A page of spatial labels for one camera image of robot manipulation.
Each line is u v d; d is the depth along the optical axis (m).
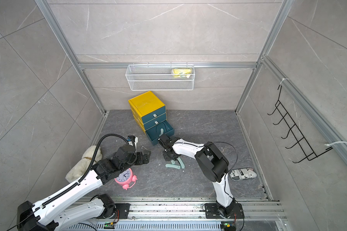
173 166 0.89
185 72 0.85
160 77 1.01
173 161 0.90
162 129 1.06
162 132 1.05
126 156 0.57
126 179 0.82
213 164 0.51
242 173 0.83
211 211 0.73
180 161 0.90
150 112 0.90
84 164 0.79
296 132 0.66
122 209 0.73
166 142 0.74
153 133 1.02
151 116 0.90
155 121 0.98
